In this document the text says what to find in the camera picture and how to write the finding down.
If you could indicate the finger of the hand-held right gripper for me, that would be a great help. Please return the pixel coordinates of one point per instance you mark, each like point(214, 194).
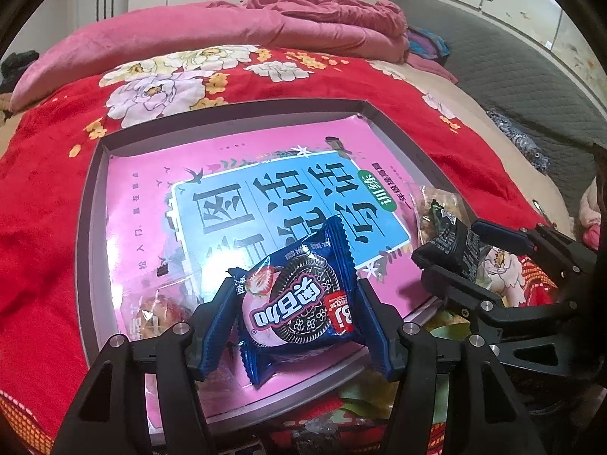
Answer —
point(545, 251)
point(474, 305)

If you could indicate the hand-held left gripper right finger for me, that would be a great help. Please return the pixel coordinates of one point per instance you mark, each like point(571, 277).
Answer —
point(374, 327)

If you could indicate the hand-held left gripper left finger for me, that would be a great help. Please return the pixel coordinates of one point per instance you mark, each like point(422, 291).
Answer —
point(216, 327)

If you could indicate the black snack packet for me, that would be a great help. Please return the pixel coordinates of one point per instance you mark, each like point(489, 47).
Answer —
point(455, 241)

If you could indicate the blue cookie packet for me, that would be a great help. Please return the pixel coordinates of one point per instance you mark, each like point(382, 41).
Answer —
point(294, 313)

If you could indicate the dark grey shallow box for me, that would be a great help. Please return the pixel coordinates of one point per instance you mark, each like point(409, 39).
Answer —
point(92, 246)

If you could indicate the pink cloth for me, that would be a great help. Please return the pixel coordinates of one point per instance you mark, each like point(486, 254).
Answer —
point(593, 208)

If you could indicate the green snack packet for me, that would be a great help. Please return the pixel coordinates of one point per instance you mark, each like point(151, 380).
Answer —
point(360, 393)

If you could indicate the clear wrapped candy packet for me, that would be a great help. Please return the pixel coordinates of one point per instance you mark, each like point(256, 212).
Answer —
point(147, 313)

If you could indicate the orange clear biscuit packet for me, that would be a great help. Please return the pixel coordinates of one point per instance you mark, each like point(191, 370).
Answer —
point(422, 213)

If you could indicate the dark patterned cloth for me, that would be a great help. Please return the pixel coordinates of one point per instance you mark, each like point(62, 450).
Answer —
point(521, 142)

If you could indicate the pink book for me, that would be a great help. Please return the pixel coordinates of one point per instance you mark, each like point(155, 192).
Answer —
point(142, 199)

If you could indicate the grey mat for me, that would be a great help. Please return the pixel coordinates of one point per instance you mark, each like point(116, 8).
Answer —
point(498, 57)

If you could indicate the colourful cloth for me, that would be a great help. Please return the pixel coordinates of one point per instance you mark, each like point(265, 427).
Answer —
point(429, 42)

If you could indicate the red floral blanket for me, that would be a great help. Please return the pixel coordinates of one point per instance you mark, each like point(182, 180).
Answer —
point(47, 151)

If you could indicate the pink pillow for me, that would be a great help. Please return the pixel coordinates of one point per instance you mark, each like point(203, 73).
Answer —
point(142, 38)

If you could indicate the pink crumpled quilt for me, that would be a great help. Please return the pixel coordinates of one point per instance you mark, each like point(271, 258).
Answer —
point(332, 19)

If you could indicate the dark clothes pile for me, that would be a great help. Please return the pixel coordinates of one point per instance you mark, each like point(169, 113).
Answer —
point(16, 64)

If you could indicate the floral wall panel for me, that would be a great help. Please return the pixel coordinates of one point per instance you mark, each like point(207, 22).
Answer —
point(521, 0)

